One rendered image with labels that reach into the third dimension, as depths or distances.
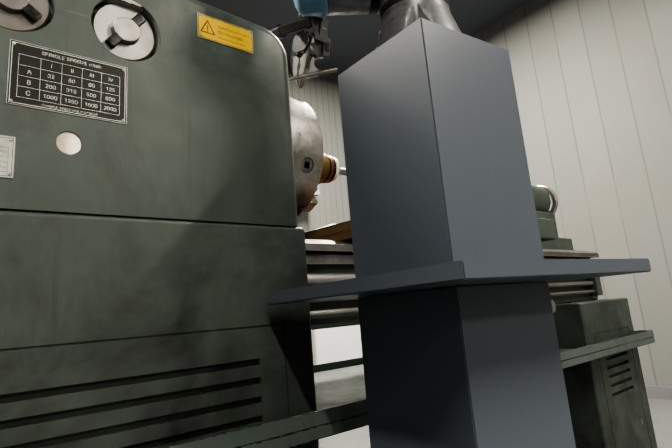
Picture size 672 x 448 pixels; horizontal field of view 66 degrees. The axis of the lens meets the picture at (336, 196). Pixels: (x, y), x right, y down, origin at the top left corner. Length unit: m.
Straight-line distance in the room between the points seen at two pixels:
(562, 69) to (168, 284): 4.04
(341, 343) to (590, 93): 2.62
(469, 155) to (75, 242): 0.54
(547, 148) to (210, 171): 3.81
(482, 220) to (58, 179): 0.56
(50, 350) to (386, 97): 0.55
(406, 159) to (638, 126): 3.50
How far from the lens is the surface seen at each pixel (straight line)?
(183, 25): 0.93
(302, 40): 1.49
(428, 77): 0.72
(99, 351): 0.75
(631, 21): 4.38
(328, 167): 1.30
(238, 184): 0.87
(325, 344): 3.75
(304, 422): 0.86
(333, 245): 1.09
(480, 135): 0.76
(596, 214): 4.21
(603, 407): 1.89
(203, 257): 0.81
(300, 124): 1.13
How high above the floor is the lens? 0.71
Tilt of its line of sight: 13 degrees up
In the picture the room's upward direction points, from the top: 5 degrees counter-clockwise
